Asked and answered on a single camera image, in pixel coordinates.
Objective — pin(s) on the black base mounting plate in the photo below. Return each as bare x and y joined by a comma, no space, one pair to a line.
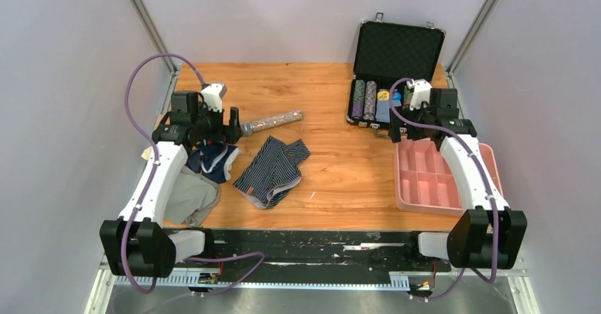
318,256

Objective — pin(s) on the black poker chip case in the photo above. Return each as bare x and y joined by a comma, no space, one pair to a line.
386,52

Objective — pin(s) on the navy white orange garment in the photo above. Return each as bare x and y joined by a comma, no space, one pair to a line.
213,160

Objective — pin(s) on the navy striped underwear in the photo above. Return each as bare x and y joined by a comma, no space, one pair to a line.
272,173

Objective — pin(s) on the blue playing card deck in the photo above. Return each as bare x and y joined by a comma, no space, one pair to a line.
382,114

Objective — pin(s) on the aluminium frame rail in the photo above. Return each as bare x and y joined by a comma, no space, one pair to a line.
347,287

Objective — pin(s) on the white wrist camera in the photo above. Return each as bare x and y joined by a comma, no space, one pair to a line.
421,94
213,96

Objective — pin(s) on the glittery silver microphone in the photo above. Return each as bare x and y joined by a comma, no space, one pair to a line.
255,126

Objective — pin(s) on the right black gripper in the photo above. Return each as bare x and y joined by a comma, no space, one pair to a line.
393,129

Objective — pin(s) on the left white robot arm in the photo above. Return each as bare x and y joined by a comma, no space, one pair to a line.
135,244

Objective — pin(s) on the purple poker chip stack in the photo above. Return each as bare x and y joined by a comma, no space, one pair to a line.
358,98

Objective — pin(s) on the grey cloth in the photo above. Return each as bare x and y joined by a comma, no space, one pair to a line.
192,199

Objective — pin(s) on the grey poker chip stack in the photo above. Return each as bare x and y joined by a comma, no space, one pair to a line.
370,97

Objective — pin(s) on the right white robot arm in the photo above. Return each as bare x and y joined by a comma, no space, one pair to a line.
480,239

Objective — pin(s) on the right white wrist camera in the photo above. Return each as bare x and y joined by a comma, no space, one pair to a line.
421,94

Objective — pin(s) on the yellow dealer button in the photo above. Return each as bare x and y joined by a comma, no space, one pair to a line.
383,95

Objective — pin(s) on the pink compartment tray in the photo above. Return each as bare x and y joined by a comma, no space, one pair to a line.
448,179

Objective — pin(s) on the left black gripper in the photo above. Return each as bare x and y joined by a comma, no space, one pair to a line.
230,133

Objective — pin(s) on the green poker chip stack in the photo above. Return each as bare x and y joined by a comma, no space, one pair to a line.
407,96

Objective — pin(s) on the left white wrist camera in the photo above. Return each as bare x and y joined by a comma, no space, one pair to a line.
213,96

